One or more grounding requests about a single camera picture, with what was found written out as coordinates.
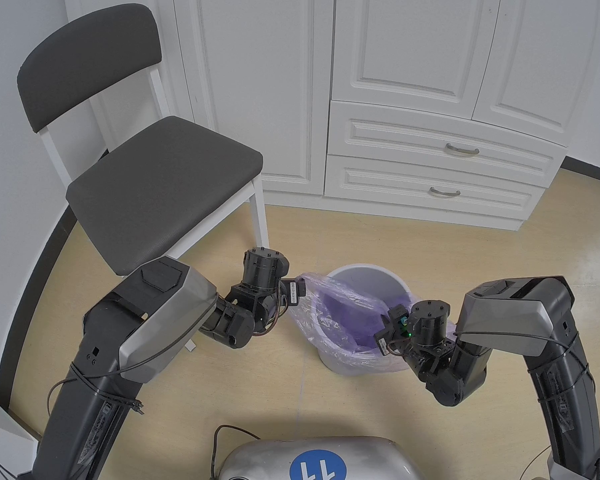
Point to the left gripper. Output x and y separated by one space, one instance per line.
292 293

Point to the purple plastic bag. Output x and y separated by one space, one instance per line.
345 318

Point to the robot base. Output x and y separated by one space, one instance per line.
280 458

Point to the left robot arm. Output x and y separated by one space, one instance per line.
145 318

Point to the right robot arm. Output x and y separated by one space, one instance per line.
510 313

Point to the white trash bin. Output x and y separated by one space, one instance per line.
370 274

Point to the white chair with grey cushions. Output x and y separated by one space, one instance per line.
165 178

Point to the white wardrobe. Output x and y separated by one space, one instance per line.
405 43

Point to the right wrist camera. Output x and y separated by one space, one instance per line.
392 328

